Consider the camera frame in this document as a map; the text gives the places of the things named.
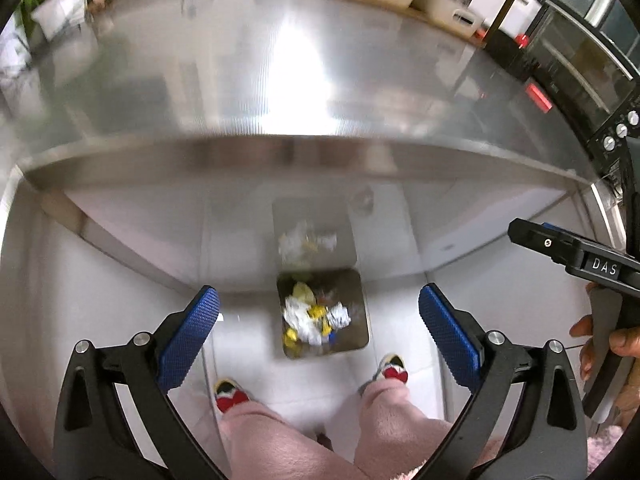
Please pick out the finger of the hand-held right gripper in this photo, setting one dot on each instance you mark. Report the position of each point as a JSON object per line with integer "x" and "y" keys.
{"x": 542, "y": 242}
{"x": 631, "y": 195}

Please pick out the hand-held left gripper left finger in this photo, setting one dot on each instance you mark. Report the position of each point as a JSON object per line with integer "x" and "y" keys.
{"x": 192, "y": 337}

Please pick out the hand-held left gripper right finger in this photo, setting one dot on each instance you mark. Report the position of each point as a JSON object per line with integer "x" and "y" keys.
{"x": 447, "y": 340}

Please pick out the square metal trash bin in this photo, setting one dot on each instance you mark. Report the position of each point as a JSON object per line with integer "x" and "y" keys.
{"x": 357, "y": 335}

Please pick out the yellow crocheted toy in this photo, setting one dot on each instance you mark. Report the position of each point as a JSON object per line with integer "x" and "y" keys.
{"x": 301, "y": 292}

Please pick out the person's right forearm pink sleeve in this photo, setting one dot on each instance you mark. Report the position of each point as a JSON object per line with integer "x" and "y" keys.
{"x": 616, "y": 456}

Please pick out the person's right hand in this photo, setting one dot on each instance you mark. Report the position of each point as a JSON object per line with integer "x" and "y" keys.
{"x": 626, "y": 341}

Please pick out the person's right shoe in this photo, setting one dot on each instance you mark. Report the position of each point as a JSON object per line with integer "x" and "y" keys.
{"x": 393, "y": 369}

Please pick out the person's shoe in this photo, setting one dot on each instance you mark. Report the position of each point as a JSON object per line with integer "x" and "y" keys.
{"x": 230, "y": 396}
{"x": 393, "y": 369}

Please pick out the person's left shoe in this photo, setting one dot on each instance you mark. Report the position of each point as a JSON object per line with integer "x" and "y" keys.
{"x": 230, "y": 396}

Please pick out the pink plush toy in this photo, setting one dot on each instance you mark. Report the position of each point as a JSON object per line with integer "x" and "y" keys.
{"x": 400, "y": 425}

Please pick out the yellow wrapper scrap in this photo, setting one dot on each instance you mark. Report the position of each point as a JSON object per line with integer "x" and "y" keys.
{"x": 291, "y": 337}

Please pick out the crumpled white paper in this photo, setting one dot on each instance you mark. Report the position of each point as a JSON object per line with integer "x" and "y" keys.
{"x": 311, "y": 334}
{"x": 340, "y": 315}
{"x": 296, "y": 312}

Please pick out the person's left leg pink pants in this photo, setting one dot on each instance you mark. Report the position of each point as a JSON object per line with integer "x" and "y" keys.
{"x": 270, "y": 445}

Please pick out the red rectangular box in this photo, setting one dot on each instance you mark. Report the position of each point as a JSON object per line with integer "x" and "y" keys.
{"x": 539, "y": 98}

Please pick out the black countertop oven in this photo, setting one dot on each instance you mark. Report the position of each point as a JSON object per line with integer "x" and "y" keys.
{"x": 575, "y": 60}

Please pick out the small red object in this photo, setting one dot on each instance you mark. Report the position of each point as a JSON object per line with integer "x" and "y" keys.
{"x": 522, "y": 41}

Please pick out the stainless steel counter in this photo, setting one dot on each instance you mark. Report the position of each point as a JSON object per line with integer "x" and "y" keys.
{"x": 250, "y": 85}

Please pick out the white planter box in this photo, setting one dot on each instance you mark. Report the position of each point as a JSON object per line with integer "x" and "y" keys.
{"x": 62, "y": 17}

